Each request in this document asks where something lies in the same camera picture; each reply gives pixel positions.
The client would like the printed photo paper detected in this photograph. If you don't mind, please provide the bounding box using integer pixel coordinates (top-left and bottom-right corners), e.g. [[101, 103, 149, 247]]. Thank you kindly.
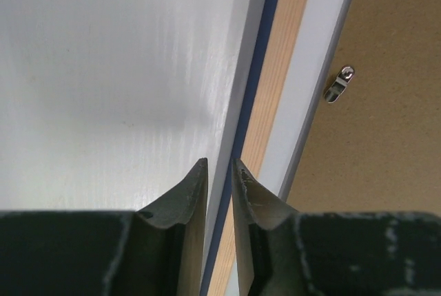
[[256, 0, 351, 200]]

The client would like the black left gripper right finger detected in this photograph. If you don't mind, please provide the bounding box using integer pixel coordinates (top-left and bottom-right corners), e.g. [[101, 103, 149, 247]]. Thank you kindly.
[[232, 160, 440, 295]]

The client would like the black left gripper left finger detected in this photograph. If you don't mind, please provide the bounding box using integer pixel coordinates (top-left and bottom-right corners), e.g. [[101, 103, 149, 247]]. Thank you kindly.
[[1, 158, 208, 295]]

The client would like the brown cardboard backing board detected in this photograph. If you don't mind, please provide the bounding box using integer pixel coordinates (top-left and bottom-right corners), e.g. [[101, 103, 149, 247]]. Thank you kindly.
[[287, 0, 440, 214]]

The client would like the wooden picture frame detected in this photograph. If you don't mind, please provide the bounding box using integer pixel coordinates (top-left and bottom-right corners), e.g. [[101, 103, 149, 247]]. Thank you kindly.
[[200, 0, 307, 295]]

